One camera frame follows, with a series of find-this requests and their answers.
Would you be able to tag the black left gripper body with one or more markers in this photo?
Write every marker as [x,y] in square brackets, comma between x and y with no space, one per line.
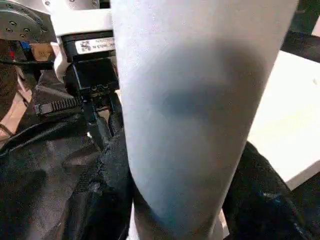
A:
[90,75]

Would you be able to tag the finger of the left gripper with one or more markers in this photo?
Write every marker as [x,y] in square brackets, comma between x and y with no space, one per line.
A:
[97,125]
[116,112]

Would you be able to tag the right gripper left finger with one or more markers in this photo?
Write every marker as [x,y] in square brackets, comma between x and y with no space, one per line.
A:
[97,195]

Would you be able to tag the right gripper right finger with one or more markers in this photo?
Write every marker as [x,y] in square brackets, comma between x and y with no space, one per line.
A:
[270,200]

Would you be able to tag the white plastic table leg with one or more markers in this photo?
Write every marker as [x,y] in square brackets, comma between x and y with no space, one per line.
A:
[200,100]

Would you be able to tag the white plastic table top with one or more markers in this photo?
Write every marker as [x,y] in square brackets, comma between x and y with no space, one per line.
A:
[295,115]

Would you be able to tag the black plastic mat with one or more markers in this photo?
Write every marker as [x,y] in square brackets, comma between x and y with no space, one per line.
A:
[40,165]

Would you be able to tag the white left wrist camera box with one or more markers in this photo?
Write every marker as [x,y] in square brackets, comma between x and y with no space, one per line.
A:
[82,25]

